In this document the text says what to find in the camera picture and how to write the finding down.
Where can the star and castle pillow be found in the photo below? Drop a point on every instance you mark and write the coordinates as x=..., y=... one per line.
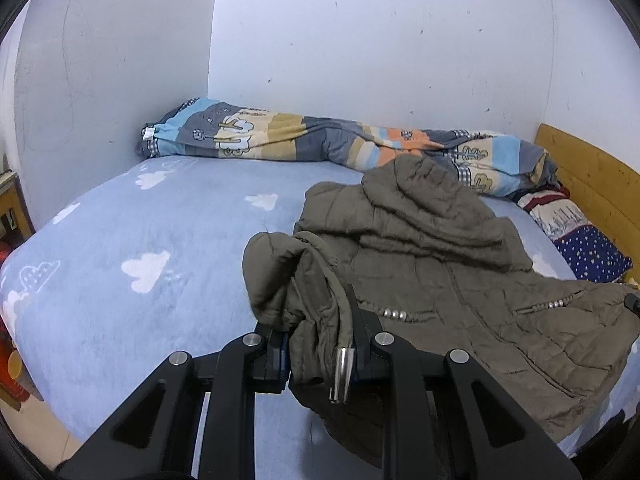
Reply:
x=589, y=253

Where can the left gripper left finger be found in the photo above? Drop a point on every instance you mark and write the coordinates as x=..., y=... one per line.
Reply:
x=272, y=366

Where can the wooden headboard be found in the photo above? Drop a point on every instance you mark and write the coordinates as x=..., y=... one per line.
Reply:
x=604, y=188

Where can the red and yellow object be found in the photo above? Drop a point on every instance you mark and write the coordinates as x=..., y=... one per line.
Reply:
x=11, y=368

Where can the light blue cloud bedsheet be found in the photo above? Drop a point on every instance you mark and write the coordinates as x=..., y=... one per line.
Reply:
x=141, y=266

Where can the olive hooded puffer jacket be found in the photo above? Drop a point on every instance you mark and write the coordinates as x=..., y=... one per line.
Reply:
x=439, y=269

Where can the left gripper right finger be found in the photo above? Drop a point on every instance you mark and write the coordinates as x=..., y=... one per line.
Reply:
x=366, y=363

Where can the wooden side cabinet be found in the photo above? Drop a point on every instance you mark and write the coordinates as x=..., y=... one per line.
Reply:
x=15, y=225

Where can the patchwork cartoon quilt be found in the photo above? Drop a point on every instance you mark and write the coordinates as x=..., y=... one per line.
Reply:
x=490, y=163

